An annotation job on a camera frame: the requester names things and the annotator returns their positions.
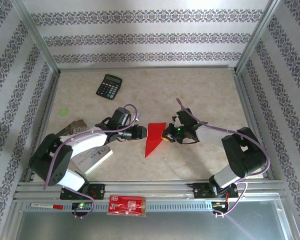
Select red square paper sheet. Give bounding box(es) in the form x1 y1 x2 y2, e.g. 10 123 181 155
144 121 167 159

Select small circuit board green light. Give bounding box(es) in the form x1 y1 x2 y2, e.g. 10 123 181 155
71 201 93 211

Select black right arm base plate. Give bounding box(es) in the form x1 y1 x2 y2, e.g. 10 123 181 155
192 182 239 200

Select thin aluminium wall rail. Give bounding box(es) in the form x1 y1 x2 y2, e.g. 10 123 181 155
57 65 237 73

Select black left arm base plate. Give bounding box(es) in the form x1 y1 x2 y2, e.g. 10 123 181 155
59 183 107 201

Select red packet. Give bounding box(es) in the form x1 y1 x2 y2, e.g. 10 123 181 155
107 194 147 218

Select black calculator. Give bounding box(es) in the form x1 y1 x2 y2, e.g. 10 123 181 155
95 73 123 101

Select aluminium side rail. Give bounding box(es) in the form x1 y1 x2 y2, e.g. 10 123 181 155
23 72 62 183
233 71 276 181

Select long aluminium mounting rail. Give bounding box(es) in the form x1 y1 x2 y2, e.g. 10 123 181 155
13 180 287 202

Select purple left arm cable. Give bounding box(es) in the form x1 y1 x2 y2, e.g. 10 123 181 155
43 104 139 220

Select white red marker pen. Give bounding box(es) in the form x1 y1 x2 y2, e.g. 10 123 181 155
29 202 64 210

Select grey metal sheet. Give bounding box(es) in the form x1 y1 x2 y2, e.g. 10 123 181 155
13 208 295 240

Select white book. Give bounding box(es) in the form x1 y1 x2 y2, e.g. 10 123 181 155
58 117 115 176

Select grey slotted cable duct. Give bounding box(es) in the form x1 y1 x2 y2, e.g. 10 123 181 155
23 201 215 213

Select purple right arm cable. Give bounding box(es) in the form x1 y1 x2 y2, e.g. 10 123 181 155
176 98 270 217

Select aluminium upright post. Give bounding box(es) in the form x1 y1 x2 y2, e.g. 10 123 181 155
13 0 61 76
234 0 282 73

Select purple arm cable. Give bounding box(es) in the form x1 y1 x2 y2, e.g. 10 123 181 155
176 98 270 217
43 104 139 220

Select small circuit board orange wires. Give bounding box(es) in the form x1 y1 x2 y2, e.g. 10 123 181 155
211 199 230 210

